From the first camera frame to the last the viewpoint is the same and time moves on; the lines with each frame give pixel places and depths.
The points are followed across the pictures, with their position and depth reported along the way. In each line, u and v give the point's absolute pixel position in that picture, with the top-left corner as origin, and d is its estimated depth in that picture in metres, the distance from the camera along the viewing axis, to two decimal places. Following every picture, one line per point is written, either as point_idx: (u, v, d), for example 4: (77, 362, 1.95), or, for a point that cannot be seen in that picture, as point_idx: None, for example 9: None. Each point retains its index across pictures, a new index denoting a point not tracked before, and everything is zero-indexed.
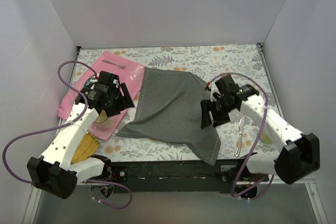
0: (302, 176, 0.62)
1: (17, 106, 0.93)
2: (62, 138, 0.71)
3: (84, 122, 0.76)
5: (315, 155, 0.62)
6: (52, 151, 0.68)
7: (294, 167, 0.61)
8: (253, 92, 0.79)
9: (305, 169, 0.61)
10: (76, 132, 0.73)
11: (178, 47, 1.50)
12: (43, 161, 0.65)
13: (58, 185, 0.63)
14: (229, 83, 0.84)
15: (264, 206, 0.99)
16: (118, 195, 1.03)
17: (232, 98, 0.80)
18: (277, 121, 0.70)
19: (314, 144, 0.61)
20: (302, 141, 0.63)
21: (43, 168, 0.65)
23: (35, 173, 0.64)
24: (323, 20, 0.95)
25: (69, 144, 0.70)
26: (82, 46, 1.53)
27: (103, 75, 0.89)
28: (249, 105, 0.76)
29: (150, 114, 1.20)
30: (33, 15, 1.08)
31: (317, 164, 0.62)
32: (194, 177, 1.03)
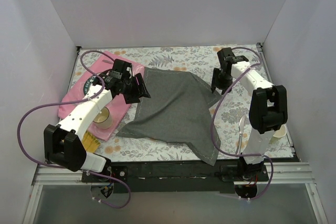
0: (269, 122, 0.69)
1: (17, 106, 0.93)
2: (79, 110, 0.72)
3: (101, 100, 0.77)
5: (282, 105, 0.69)
6: (68, 121, 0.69)
7: (262, 113, 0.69)
8: (244, 59, 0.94)
9: (272, 116, 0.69)
10: (93, 108, 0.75)
11: (178, 47, 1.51)
12: (59, 129, 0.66)
13: (71, 151, 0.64)
14: (228, 54, 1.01)
15: (264, 206, 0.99)
16: (117, 195, 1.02)
17: (226, 64, 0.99)
18: (255, 77, 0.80)
19: (282, 95, 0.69)
20: (273, 93, 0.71)
21: (58, 136, 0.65)
23: (49, 140, 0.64)
24: (323, 20, 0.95)
25: (85, 117, 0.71)
26: (82, 46, 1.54)
27: (117, 62, 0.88)
28: (238, 67, 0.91)
29: (150, 114, 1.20)
30: (33, 16, 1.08)
31: (285, 114, 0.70)
32: (194, 177, 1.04)
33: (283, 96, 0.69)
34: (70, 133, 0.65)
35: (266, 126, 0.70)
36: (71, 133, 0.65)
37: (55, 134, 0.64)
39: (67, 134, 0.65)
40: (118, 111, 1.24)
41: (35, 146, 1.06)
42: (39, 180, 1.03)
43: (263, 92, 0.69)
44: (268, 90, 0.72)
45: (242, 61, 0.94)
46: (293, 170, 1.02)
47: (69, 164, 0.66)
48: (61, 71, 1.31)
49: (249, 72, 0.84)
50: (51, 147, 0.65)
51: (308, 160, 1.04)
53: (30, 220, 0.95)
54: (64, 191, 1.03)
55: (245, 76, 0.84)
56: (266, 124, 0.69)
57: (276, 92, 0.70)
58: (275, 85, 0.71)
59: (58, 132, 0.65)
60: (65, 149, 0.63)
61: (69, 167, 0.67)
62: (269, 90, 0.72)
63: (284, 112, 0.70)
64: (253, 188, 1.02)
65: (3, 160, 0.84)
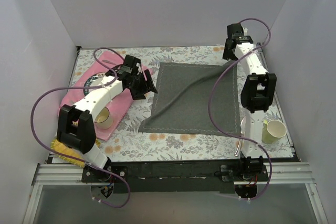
0: (255, 103, 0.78)
1: (17, 107, 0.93)
2: (94, 95, 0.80)
3: (113, 89, 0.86)
5: (271, 91, 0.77)
6: (83, 103, 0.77)
7: (250, 94, 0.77)
8: (250, 40, 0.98)
9: (260, 98, 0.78)
10: (106, 94, 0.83)
11: (178, 47, 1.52)
12: (74, 108, 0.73)
13: (84, 128, 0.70)
14: (236, 31, 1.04)
15: (264, 206, 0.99)
16: (117, 195, 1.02)
17: (231, 42, 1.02)
18: (254, 61, 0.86)
19: (272, 82, 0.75)
20: (265, 78, 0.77)
21: (72, 115, 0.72)
23: (64, 118, 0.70)
24: (324, 20, 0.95)
25: (98, 100, 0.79)
26: (82, 46, 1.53)
27: (128, 59, 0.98)
28: (241, 48, 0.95)
29: (154, 114, 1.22)
30: (32, 14, 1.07)
31: (270, 97, 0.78)
32: (194, 177, 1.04)
33: (272, 83, 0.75)
34: (84, 112, 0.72)
35: (253, 106, 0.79)
36: (85, 112, 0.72)
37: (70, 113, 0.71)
39: (82, 113, 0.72)
40: (121, 106, 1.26)
41: (36, 147, 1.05)
42: (39, 180, 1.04)
43: (255, 77, 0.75)
44: (260, 76, 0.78)
45: (247, 42, 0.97)
46: (293, 170, 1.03)
47: (80, 142, 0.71)
48: (61, 71, 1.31)
49: (249, 55, 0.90)
50: (64, 125, 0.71)
51: (308, 160, 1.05)
53: (30, 220, 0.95)
54: (64, 191, 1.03)
55: (245, 57, 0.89)
56: (252, 104, 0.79)
57: (268, 78, 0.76)
58: (268, 73, 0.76)
59: (72, 112, 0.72)
60: (79, 127, 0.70)
61: (80, 145, 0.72)
62: (261, 76, 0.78)
63: (270, 96, 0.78)
64: (253, 188, 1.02)
65: (3, 161, 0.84)
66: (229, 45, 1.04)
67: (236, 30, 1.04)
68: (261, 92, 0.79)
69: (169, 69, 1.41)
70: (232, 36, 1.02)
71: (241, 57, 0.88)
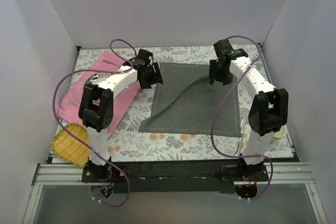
0: (270, 125, 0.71)
1: (17, 107, 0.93)
2: (113, 78, 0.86)
3: (129, 76, 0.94)
5: (283, 109, 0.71)
6: (104, 83, 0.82)
7: (262, 115, 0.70)
8: (243, 53, 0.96)
9: (273, 119, 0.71)
10: (124, 79, 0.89)
11: (178, 47, 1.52)
12: (96, 86, 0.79)
13: (105, 103, 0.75)
14: (225, 47, 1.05)
15: (264, 206, 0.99)
16: (117, 195, 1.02)
17: (223, 59, 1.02)
18: (257, 77, 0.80)
19: (283, 97, 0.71)
20: (274, 95, 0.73)
21: (94, 94, 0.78)
23: (87, 94, 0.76)
24: (323, 20, 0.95)
25: (118, 83, 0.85)
26: (82, 46, 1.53)
27: (142, 52, 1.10)
28: (237, 64, 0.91)
29: (155, 114, 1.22)
30: (32, 14, 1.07)
31: (285, 117, 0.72)
32: (194, 177, 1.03)
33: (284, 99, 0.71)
34: (106, 90, 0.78)
35: (267, 129, 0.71)
36: (107, 90, 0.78)
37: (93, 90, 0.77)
39: (103, 91, 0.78)
40: (123, 104, 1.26)
41: (36, 147, 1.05)
42: (39, 180, 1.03)
43: (265, 96, 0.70)
44: (269, 93, 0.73)
45: (241, 57, 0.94)
46: (293, 170, 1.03)
47: (100, 118, 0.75)
48: (61, 71, 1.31)
49: (249, 71, 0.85)
50: (87, 101, 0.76)
51: (308, 160, 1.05)
53: (30, 220, 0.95)
54: (64, 191, 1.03)
55: (245, 75, 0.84)
56: (267, 128, 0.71)
57: (277, 94, 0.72)
58: (276, 88, 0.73)
59: (95, 90, 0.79)
60: (101, 102, 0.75)
61: (100, 121, 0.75)
62: (270, 93, 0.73)
63: (284, 115, 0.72)
64: (253, 188, 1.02)
65: (3, 161, 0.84)
66: (223, 62, 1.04)
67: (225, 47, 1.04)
68: (273, 112, 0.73)
69: (170, 69, 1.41)
70: (223, 52, 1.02)
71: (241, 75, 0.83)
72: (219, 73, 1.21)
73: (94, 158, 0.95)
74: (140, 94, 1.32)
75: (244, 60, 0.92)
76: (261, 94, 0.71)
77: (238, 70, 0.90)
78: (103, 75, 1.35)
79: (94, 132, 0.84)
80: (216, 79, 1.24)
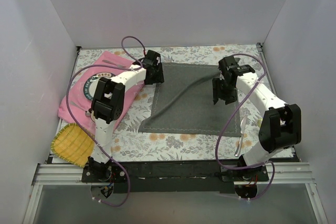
0: (282, 142, 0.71)
1: (17, 107, 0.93)
2: (125, 74, 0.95)
3: (139, 75, 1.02)
5: (296, 126, 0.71)
6: (116, 78, 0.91)
7: (275, 134, 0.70)
8: (250, 70, 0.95)
9: (285, 137, 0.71)
10: (134, 76, 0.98)
11: (178, 47, 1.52)
12: (109, 81, 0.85)
13: (117, 97, 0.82)
14: (231, 64, 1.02)
15: (264, 206, 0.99)
16: (117, 195, 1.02)
17: (229, 75, 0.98)
18: (265, 94, 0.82)
19: (295, 114, 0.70)
20: (285, 112, 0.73)
21: (107, 87, 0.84)
23: (101, 87, 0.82)
24: (323, 19, 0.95)
25: (128, 78, 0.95)
26: (82, 46, 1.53)
27: (150, 52, 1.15)
28: (243, 80, 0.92)
29: (155, 113, 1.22)
30: (32, 14, 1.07)
31: (297, 134, 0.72)
32: (194, 177, 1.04)
33: (296, 117, 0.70)
34: (118, 84, 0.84)
35: (279, 147, 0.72)
36: (119, 84, 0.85)
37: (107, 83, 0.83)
39: (116, 85, 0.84)
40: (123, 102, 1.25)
41: (36, 147, 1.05)
42: (39, 180, 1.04)
43: (277, 114, 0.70)
44: (280, 109, 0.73)
45: (248, 73, 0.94)
46: (292, 170, 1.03)
47: (111, 110, 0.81)
48: (61, 71, 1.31)
49: (257, 86, 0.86)
50: (100, 93, 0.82)
51: (308, 160, 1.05)
53: (30, 220, 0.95)
54: (64, 191, 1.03)
55: (253, 92, 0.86)
56: (280, 146, 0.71)
57: (289, 111, 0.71)
58: (287, 105, 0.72)
59: (108, 84, 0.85)
60: (113, 95, 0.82)
61: (111, 113, 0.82)
62: (281, 109, 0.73)
63: (297, 131, 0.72)
64: (253, 188, 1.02)
65: (3, 161, 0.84)
66: (228, 79, 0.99)
67: (231, 63, 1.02)
68: (285, 129, 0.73)
69: (170, 69, 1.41)
70: (229, 68, 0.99)
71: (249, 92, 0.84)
72: (224, 91, 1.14)
73: (96, 155, 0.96)
74: (140, 94, 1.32)
75: (251, 75, 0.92)
76: (272, 110, 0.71)
77: (245, 87, 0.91)
78: (103, 75, 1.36)
79: (100, 123, 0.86)
80: (221, 97, 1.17)
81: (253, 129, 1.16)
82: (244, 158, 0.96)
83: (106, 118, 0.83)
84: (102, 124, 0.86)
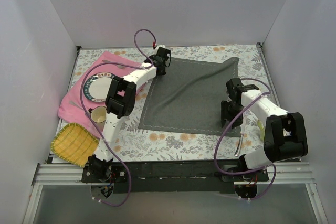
0: (287, 152, 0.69)
1: (17, 107, 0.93)
2: (136, 73, 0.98)
3: (149, 73, 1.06)
5: (301, 135, 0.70)
6: (129, 77, 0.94)
7: (278, 142, 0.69)
8: (254, 87, 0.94)
9: (291, 146, 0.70)
10: (145, 74, 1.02)
11: (178, 47, 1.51)
12: (122, 79, 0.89)
13: (129, 95, 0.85)
14: (237, 83, 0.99)
15: (264, 207, 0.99)
16: (117, 195, 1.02)
17: (235, 93, 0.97)
18: (268, 104, 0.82)
19: (298, 121, 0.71)
20: (289, 120, 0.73)
21: (119, 85, 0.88)
23: (115, 84, 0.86)
24: (323, 20, 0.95)
25: (140, 77, 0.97)
26: (82, 46, 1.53)
27: (161, 50, 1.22)
28: (248, 95, 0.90)
29: (156, 112, 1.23)
30: (32, 13, 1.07)
31: (304, 143, 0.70)
32: (194, 177, 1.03)
33: (300, 125, 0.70)
34: (131, 83, 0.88)
35: (284, 157, 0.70)
36: (131, 83, 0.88)
37: (120, 82, 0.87)
39: (128, 83, 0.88)
40: None
41: (35, 147, 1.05)
42: (39, 180, 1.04)
43: (279, 120, 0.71)
44: (283, 117, 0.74)
45: (252, 89, 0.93)
46: (292, 170, 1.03)
47: (123, 107, 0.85)
48: (61, 71, 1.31)
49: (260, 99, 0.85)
50: (113, 91, 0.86)
51: (308, 160, 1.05)
53: (30, 220, 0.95)
54: (64, 191, 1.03)
55: (255, 102, 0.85)
56: (284, 155, 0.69)
57: (292, 119, 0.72)
58: (291, 113, 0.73)
59: (121, 83, 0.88)
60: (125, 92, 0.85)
61: (123, 109, 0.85)
62: (284, 118, 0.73)
63: (303, 141, 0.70)
64: (253, 188, 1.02)
65: (4, 161, 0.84)
66: (233, 97, 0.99)
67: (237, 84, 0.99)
68: (291, 139, 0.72)
69: (170, 69, 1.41)
70: (235, 87, 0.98)
71: (252, 102, 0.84)
72: (232, 112, 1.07)
73: (100, 152, 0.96)
74: (140, 94, 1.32)
75: (255, 94, 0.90)
76: (274, 116, 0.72)
77: (249, 102, 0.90)
78: (103, 75, 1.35)
79: (111, 117, 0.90)
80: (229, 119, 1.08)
81: (253, 129, 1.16)
82: (244, 160, 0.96)
83: (118, 113, 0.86)
84: (114, 119, 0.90)
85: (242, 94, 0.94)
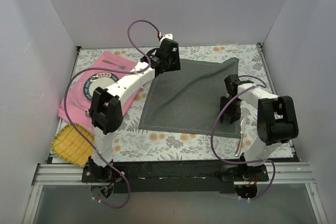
0: (279, 132, 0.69)
1: (17, 107, 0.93)
2: (125, 82, 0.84)
3: (145, 75, 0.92)
5: (291, 116, 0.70)
6: (114, 87, 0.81)
7: (269, 122, 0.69)
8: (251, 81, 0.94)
9: (282, 127, 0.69)
10: (137, 80, 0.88)
11: (178, 47, 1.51)
12: (106, 91, 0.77)
13: (112, 113, 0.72)
14: (234, 80, 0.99)
15: (264, 207, 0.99)
16: (117, 195, 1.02)
17: (232, 87, 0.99)
18: (260, 91, 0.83)
19: (289, 103, 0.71)
20: (280, 104, 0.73)
21: (104, 97, 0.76)
23: (97, 99, 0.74)
24: (323, 20, 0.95)
25: (129, 87, 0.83)
26: (82, 46, 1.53)
27: (165, 43, 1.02)
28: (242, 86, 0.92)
29: (156, 112, 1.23)
30: (32, 13, 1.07)
31: (295, 124, 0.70)
32: (194, 177, 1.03)
33: (290, 106, 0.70)
34: (114, 97, 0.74)
35: (276, 138, 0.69)
36: (115, 97, 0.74)
37: (103, 95, 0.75)
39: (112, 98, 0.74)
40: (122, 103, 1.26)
41: (35, 147, 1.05)
42: (39, 180, 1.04)
43: (269, 102, 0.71)
44: (273, 101, 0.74)
45: (248, 83, 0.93)
46: (292, 170, 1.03)
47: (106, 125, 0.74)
48: (61, 71, 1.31)
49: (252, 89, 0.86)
50: (96, 105, 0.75)
51: (308, 160, 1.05)
53: (30, 220, 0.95)
54: (64, 191, 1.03)
55: (249, 92, 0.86)
56: (276, 135, 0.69)
57: (282, 102, 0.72)
58: (281, 96, 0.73)
59: (104, 95, 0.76)
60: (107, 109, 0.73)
61: (106, 127, 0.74)
62: (275, 102, 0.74)
63: (293, 121, 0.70)
64: (253, 188, 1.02)
65: (4, 160, 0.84)
66: (231, 92, 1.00)
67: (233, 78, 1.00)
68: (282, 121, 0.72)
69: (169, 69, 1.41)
70: (232, 82, 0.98)
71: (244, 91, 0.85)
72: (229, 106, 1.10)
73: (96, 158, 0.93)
74: (140, 94, 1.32)
75: (250, 85, 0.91)
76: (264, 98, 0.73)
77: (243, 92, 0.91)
78: (103, 75, 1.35)
79: (98, 131, 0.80)
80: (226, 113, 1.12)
81: (253, 129, 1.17)
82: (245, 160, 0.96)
83: (102, 128, 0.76)
84: (99, 134, 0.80)
85: (238, 88, 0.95)
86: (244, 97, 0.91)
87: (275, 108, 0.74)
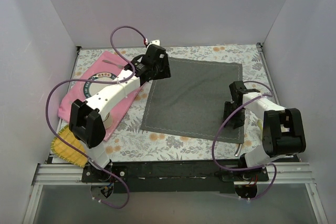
0: (285, 147, 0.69)
1: (17, 107, 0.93)
2: (106, 92, 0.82)
3: (128, 85, 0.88)
5: (298, 129, 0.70)
6: (95, 99, 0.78)
7: (275, 136, 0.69)
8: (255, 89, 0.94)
9: (289, 141, 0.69)
10: (120, 91, 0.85)
11: (178, 47, 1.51)
12: (85, 104, 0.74)
13: (92, 127, 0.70)
14: (240, 87, 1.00)
15: (264, 206, 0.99)
16: (117, 195, 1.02)
17: (237, 96, 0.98)
18: (266, 102, 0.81)
19: (296, 116, 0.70)
20: (287, 116, 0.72)
21: (83, 111, 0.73)
23: (75, 112, 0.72)
24: (323, 20, 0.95)
25: (111, 98, 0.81)
26: (82, 46, 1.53)
27: (151, 49, 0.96)
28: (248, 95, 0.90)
29: (157, 113, 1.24)
30: (32, 13, 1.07)
31: (302, 138, 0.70)
32: (194, 177, 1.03)
33: (297, 119, 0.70)
34: (94, 111, 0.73)
35: (282, 151, 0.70)
36: (95, 111, 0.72)
37: (82, 108, 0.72)
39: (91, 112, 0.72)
40: (122, 103, 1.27)
41: (35, 147, 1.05)
42: (39, 180, 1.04)
43: (276, 115, 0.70)
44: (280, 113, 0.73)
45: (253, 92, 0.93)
46: (292, 170, 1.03)
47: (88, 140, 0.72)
48: (61, 71, 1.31)
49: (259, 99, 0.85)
50: (76, 119, 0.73)
51: (308, 160, 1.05)
53: (30, 220, 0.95)
54: (64, 191, 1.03)
55: (254, 102, 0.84)
56: (282, 149, 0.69)
57: (290, 115, 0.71)
58: (287, 108, 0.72)
59: (83, 108, 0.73)
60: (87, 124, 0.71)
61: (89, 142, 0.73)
62: (282, 114, 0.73)
63: (301, 136, 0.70)
64: (253, 188, 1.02)
65: (4, 160, 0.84)
66: (236, 100, 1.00)
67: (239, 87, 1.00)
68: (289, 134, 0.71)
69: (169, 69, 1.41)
70: (237, 90, 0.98)
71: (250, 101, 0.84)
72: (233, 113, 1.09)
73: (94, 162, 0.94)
74: (140, 94, 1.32)
75: (256, 94, 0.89)
76: (271, 110, 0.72)
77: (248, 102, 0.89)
78: (103, 75, 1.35)
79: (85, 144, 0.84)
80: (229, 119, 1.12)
81: (253, 129, 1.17)
82: (245, 161, 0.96)
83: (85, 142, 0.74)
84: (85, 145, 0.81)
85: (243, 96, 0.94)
86: (250, 107, 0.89)
87: (282, 120, 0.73)
